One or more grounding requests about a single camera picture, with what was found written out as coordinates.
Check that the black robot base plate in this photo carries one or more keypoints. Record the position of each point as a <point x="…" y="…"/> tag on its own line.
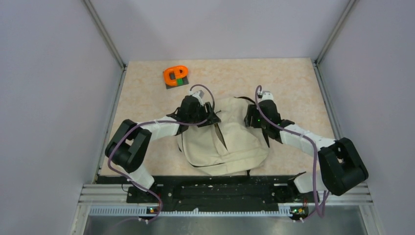
<point x="221" y="193"/>

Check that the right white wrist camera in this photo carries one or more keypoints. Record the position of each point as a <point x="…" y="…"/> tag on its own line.
<point x="266" y="95"/>

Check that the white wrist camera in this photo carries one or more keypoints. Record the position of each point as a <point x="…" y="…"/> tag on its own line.
<point x="199" y="94"/>
<point x="266" y="95"/>

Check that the orange toy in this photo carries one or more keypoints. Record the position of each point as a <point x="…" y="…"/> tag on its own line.
<point x="175" y="76"/>

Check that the aluminium frame rails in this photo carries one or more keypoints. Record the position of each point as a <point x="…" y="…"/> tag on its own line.
<point x="104" y="210"/>

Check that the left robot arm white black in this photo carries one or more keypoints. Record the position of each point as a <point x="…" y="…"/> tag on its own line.
<point x="127" y="148"/>

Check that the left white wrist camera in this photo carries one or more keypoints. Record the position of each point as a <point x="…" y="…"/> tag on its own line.
<point x="199" y="94"/>

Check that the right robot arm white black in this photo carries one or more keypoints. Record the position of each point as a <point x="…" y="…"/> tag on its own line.
<point x="341" y="167"/>

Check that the beige canvas backpack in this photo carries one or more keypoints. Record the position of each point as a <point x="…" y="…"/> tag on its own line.
<point x="227" y="147"/>

